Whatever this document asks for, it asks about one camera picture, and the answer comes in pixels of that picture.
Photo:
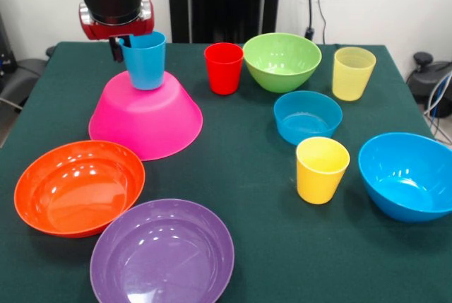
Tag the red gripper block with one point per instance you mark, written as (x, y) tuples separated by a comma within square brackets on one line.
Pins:
[(116, 31)]

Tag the blue plastic cup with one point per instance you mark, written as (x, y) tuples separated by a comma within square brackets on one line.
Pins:
[(146, 68)]

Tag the pink plastic bowl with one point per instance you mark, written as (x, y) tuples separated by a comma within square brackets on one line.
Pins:
[(148, 123)]

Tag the orange plastic bowl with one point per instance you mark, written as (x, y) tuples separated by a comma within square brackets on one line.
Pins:
[(79, 193)]

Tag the red plastic cup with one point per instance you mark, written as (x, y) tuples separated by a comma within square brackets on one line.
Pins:
[(224, 73)]

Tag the black floor device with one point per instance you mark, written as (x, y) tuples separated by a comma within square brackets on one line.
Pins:
[(17, 77), (423, 80)]

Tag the green plastic bowl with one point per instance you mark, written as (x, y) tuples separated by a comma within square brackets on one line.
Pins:
[(282, 77)]

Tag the dark green table cloth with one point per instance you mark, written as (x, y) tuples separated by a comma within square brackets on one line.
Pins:
[(247, 161)]

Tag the small dark blue bowl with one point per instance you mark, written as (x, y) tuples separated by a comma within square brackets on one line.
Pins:
[(307, 123)]

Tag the purple plastic bowl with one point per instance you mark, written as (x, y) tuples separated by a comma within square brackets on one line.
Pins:
[(162, 260)]

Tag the translucent yellow-green plastic cup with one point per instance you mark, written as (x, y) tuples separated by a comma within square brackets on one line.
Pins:
[(351, 80)]

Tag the yellow plastic cup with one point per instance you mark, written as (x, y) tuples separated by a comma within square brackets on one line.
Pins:
[(318, 183)]

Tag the large light blue bowl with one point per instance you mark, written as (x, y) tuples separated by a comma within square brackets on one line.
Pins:
[(406, 183)]

